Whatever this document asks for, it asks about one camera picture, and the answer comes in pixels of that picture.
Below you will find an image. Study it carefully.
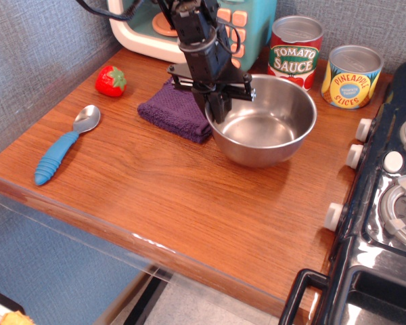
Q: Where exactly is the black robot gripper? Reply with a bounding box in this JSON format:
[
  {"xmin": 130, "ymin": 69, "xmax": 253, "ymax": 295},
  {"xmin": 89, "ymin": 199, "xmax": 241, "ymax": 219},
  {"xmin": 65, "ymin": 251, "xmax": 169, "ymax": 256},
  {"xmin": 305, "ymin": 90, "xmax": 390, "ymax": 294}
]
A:
[{"xmin": 167, "ymin": 25, "xmax": 256, "ymax": 123}]

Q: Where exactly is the stainless steel pot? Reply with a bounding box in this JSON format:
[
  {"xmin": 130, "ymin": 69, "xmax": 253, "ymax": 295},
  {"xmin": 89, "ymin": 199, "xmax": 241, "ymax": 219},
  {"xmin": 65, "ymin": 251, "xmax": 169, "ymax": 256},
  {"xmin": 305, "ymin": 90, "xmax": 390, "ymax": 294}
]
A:
[{"xmin": 205, "ymin": 74, "xmax": 317, "ymax": 168}]

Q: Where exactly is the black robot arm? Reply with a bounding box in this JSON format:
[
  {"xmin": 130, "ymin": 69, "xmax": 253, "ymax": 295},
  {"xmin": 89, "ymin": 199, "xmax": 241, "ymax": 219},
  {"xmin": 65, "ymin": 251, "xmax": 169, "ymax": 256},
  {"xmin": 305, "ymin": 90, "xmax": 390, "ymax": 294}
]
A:
[{"xmin": 159, "ymin": 1, "xmax": 256, "ymax": 123}]

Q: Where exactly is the purple folded towel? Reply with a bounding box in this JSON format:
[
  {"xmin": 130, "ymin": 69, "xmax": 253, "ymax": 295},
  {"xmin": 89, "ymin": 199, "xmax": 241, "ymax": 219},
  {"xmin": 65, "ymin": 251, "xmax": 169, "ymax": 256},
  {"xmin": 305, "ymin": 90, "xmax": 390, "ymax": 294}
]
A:
[{"xmin": 137, "ymin": 79, "xmax": 211, "ymax": 144}]

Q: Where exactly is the toy microwave oven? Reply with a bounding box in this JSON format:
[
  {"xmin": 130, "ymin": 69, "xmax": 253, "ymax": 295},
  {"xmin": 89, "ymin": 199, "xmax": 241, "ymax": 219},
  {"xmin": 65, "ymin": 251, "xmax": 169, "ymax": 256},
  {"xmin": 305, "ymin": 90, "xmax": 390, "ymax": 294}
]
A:
[{"xmin": 110, "ymin": 1, "xmax": 277, "ymax": 71}]

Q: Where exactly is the orange toy plate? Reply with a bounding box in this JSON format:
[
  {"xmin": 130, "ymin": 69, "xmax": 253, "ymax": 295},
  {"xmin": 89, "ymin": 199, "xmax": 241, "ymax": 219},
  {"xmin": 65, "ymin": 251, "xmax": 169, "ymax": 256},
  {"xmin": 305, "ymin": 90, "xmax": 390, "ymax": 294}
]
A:
[{"xmin": 152, "ymin": 13, "xmax": 177, "ymax": 37}]

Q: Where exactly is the red toy strawberry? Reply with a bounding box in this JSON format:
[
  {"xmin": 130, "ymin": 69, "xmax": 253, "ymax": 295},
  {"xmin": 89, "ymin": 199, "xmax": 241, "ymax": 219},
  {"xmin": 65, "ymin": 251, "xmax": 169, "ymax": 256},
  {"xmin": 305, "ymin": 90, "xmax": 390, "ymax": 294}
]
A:
[{"xmin": 95, "ymin": 66, "xmax": 127, "ymax": 98}]

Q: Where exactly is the tomato sauce can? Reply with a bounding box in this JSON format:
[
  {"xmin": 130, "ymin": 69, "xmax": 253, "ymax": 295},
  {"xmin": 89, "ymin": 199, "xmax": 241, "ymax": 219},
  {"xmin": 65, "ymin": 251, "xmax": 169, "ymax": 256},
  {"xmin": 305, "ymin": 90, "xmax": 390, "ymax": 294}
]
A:
[{"xmin": 267, "ymin": 16, "xmax": 323, "ymax": 91}]

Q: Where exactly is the pineapple slices can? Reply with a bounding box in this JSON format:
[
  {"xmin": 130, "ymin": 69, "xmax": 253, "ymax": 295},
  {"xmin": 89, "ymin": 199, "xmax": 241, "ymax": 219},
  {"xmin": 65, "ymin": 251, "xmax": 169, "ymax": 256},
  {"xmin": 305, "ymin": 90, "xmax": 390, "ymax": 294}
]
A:
[{"xmin": 321, "ymin": 45, "xmax": 384, "ymax": 110}]

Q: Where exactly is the white stove knob middle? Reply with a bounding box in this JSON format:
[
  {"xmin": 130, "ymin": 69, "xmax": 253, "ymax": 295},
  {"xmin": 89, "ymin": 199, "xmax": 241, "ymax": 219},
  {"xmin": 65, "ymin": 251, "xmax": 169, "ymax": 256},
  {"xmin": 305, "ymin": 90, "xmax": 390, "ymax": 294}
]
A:
[{"xmin": 345, "ymin": 144, "xmax": 363, "ymax": 169}]

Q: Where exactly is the white stove knob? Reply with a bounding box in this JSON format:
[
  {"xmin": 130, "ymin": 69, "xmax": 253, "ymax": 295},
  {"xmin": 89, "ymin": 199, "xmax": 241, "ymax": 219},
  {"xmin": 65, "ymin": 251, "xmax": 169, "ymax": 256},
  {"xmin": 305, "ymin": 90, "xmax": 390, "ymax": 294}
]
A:
[
  {"xmin": 345, "ymin": 144, "xmax": 363, "ymax": 169},
  {"xmin": 323, "ymin": 202, "xmax": 344, "ymax": 232},
  {"xmin": 355, "ymin": 118, "xmax": 373, "ymax": 142}
]

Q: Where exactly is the white stove knob upper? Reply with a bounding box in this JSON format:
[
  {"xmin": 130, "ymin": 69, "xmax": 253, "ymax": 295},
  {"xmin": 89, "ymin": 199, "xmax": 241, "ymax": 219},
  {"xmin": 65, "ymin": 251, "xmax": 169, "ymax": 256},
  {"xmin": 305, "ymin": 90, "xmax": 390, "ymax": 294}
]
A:
[{"xmin": 355, "ymin": 118, "xmax": 373, "ymax": 142}]

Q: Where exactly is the white stove knob lower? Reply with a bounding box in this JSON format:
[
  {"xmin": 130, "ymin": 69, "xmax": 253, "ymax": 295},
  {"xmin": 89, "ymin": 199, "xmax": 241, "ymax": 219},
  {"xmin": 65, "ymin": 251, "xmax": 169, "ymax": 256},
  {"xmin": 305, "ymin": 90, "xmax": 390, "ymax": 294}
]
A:
[{"xmin": 323, "ymin": 202, "xmax": 344, "ymax": 232}]

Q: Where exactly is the black toy stove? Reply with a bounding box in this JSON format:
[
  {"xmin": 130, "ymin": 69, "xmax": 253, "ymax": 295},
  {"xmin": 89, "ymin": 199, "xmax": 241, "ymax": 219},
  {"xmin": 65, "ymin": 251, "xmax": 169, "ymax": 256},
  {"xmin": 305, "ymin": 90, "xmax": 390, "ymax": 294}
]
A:
[{"xmin": 279, "ymin": 62, "xmax": 406, "ymax": 324}]

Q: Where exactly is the yellow object bottom left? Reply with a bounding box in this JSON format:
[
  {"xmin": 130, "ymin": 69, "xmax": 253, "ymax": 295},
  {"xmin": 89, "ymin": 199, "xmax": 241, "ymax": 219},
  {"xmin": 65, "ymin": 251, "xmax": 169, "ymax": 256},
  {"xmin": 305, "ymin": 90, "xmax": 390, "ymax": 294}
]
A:
[{"xmin": 0, "ymin": 311, "xmax": 35, "ymax": 325}]

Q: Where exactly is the black cable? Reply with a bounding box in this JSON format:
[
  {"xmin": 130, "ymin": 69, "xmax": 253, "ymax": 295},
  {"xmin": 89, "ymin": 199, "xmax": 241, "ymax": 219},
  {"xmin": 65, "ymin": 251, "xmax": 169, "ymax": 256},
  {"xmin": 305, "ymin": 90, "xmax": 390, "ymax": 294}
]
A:
[{"xmin": 76, "ymin": 0, "xmax": 146, "ymax": 22}]

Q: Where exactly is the blue handled metal spoon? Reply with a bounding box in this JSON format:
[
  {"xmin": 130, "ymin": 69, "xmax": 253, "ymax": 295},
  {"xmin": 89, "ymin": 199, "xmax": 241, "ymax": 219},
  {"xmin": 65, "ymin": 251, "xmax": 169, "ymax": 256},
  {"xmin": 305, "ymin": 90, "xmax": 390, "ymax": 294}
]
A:
[{"xmin": 34, "ymin": 105, "xmax": 101, "ymax": 186}]

